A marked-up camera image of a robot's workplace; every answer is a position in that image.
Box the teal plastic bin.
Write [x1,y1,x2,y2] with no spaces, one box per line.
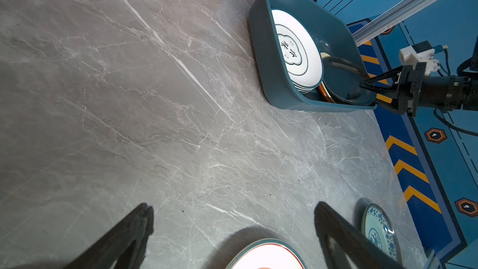
[249,0,376,112]

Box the white plate green red rim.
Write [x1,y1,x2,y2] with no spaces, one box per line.
[226,239,307,269]

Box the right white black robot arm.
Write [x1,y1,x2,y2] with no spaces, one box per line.
[360,41,478,117]

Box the orange plate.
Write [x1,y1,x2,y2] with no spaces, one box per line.
[318,82,336,103]

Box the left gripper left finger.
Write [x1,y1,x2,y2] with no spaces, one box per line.
[65,203,154,269]

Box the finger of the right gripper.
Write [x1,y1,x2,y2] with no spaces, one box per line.
[360,66,403,90]
[375,98,402,114]

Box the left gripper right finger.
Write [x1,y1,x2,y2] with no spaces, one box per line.
[314,201,403,269]

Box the cream yellow plate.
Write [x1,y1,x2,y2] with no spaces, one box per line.
[321,52,331,59]

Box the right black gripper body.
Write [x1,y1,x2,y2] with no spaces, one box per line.
[396,62,427,117]

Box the green patterned plate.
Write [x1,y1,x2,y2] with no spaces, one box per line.
[361,204,402,265]

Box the black plate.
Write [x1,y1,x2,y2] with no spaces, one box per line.
[322,57,376,106]

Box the small white flower-logo plate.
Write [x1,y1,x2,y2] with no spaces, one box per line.
[271,9,324,93]

